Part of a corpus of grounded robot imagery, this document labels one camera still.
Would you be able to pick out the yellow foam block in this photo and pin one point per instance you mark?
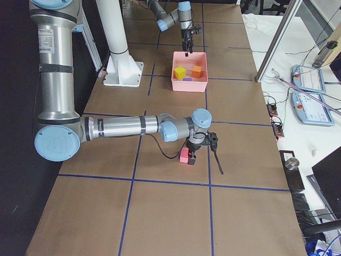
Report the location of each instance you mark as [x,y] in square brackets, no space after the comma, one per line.
[179,73]

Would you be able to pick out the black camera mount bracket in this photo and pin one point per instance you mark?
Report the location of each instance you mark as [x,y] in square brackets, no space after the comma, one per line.
[211,140]

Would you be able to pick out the pink plastic bin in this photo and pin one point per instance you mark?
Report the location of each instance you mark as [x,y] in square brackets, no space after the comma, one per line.
[189,74]

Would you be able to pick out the orange black connector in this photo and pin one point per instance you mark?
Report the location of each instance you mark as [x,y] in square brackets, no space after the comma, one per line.
[272,109]
[278,129]

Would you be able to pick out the pink grabber stick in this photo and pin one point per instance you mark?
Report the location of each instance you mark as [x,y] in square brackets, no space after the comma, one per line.
[277,76]

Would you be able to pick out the orange black connector lower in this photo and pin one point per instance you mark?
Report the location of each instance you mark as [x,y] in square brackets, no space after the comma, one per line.
[278,129]

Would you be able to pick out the teach pendant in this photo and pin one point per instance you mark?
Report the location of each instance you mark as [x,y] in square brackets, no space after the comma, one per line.
[309,111]
[308,78]

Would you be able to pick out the metal cylinder weight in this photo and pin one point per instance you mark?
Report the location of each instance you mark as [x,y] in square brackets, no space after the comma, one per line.
[291,163]

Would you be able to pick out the red foam block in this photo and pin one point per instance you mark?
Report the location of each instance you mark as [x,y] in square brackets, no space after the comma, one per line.
[184,155]

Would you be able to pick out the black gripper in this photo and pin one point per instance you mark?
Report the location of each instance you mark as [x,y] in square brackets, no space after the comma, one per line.
[193,147]
[186,34]

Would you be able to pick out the grey water bottle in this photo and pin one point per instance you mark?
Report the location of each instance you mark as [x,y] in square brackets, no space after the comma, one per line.
[324,53]

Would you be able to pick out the orange black connector upper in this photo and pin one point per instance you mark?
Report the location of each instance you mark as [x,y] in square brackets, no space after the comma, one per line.
[272,109]

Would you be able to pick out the orange foam block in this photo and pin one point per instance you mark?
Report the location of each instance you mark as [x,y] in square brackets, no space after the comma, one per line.
[196,71]

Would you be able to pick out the lower teach pendant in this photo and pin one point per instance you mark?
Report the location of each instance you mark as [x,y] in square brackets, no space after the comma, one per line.
[309,111]

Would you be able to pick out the aluminium frame post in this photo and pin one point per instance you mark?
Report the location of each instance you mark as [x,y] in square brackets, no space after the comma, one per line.
[278,37]

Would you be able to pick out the upper teach pendant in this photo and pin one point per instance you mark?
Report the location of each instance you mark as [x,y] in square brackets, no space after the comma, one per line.
[308,78]

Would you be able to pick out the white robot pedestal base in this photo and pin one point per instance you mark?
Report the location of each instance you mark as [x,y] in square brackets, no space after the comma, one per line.
[122,70]

